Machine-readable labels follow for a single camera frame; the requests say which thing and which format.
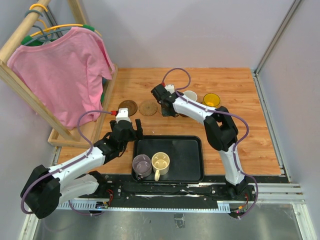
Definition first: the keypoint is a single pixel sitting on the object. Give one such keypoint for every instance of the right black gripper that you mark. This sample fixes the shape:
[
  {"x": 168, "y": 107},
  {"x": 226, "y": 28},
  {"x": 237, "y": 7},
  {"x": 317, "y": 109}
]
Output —
[{"x": 168, "y": 114}]

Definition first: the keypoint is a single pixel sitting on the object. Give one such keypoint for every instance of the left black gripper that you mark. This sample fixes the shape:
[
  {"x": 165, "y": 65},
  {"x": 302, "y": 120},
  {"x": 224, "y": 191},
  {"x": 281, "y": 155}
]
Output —
[{"x": 135, "y": 134}]

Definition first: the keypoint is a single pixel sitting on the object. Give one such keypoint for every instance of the woven rattan coaster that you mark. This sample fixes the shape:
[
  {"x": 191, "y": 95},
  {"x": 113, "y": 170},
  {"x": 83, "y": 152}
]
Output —
[
  {"x": 159, "y": 110},
  {"x": 148, "y": 108}
]

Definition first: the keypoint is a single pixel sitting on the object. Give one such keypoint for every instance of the pale green mug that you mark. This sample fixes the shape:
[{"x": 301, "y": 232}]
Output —
[{"x": 190, "y": 95}]

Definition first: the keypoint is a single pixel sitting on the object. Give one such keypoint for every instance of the purple mug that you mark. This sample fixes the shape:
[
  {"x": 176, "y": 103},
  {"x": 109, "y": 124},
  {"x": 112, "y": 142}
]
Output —
[{"x": 142, "y": 166}]

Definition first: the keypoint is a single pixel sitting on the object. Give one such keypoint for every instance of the yellow transparent cup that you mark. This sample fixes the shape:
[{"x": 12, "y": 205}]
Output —
[{"x": 211, "y": 100}]

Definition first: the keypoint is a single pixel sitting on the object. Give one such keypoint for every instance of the cream yellow mug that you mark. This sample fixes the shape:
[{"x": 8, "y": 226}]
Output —
[{"x": 160, "y": 163}]

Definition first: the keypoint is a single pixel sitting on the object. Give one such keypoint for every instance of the black plastic tray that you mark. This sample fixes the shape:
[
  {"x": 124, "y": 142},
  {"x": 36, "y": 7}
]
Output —
[{"x": 185, "y": 153}]

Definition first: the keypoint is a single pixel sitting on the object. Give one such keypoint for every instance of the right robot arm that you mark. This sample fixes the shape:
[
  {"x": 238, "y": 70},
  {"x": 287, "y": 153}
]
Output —
[{"x": 220, "y": 129}]

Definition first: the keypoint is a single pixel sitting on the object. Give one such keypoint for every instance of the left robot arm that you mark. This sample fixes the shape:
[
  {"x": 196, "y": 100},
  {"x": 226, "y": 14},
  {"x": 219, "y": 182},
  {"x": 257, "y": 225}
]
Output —
[{"x": 48, "y": 187}]

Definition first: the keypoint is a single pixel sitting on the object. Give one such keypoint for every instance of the pink t-shirt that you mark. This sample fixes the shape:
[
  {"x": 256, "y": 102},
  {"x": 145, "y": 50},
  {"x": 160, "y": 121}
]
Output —
[{"x": 66, "y": 75}]

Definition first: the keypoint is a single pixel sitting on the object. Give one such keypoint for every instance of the yellow clothes hanger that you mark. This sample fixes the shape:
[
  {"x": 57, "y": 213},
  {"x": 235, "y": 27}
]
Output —
[{"x": 50, "y": 27}]

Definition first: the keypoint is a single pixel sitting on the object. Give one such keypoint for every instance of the grey clothes hanger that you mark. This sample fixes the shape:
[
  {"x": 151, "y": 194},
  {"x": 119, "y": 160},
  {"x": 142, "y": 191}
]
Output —
[{"x": 44, "y": 33}]

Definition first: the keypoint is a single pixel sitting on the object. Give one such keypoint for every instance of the wooden clothes rack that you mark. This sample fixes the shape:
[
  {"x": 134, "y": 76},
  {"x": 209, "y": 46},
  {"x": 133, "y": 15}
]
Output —
[{"x": 60, "y": 136}]

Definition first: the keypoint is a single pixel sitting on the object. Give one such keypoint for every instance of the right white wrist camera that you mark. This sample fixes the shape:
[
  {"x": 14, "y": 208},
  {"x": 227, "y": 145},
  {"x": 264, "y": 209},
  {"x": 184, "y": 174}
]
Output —
[{"x": 170, "y": 88}]

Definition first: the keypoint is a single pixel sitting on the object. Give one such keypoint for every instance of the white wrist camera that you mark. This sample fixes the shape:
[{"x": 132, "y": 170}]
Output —
[
  {"x": 123, "y": 115},
  {"x": 170, "y": 88}
]

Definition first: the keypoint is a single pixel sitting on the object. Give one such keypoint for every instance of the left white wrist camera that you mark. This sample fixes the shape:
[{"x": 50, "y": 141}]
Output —
[{"x": 123, "y": 115}]

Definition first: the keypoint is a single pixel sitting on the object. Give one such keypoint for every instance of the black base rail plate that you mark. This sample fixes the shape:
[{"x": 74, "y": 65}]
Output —
[{"x": 129, "y": 193}]

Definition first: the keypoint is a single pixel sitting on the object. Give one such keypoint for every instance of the aluminium frame post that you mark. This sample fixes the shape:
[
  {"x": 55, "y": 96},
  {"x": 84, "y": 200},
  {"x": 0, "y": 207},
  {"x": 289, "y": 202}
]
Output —
[{"x": 278, "y": 34}]

